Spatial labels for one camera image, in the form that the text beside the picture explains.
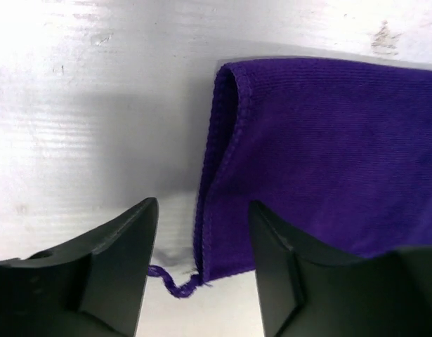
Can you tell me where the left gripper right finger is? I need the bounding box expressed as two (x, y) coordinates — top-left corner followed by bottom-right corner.
(249, 201), (432, 336)

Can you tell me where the purple towel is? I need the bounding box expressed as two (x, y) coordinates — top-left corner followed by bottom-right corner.
(148, 58), (432, 298)

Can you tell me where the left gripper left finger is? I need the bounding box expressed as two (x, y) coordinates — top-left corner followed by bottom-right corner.
(0, 198), (159, 336)

